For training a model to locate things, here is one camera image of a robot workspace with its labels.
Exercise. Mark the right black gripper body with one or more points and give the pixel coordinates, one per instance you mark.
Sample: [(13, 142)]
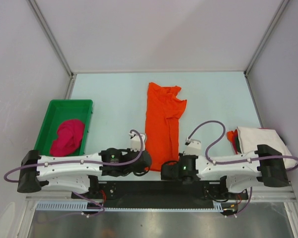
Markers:
[(181, 154)]

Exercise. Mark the orange t shirt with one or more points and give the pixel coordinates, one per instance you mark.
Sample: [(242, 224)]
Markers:
[(164, 111)]

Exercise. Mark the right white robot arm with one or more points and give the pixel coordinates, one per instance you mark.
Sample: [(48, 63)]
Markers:
[(236, 173)]

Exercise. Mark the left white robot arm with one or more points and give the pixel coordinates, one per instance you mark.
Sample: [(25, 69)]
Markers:
[(74, 173)]

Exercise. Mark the orange folded shirt in stack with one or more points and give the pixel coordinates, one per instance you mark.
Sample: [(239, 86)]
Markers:
[(232, 136)]

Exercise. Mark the white folded t shirt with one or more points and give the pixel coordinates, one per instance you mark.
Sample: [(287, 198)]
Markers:
[(250, 137)]

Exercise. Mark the magenta t shirt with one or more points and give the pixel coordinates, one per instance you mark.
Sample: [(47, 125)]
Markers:
[(70, 135)]

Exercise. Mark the green plastic bin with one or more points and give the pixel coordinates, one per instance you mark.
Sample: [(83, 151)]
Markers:
[(59, 111)]

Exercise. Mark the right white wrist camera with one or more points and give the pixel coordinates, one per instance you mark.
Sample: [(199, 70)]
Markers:
[(193, 147)]

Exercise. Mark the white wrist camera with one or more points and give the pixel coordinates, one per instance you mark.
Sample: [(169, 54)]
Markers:
[(193, 147), (137, 142)]

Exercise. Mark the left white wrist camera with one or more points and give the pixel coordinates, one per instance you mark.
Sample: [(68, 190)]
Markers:
[(137, 142)]

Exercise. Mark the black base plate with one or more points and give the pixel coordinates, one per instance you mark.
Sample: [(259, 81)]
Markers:
[(161, 194)]

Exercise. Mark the white cable duct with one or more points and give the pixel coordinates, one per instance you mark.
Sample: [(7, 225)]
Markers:
[(84, 206)]

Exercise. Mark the aluminium rail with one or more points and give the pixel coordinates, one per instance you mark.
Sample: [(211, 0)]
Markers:
[(259, 194)]

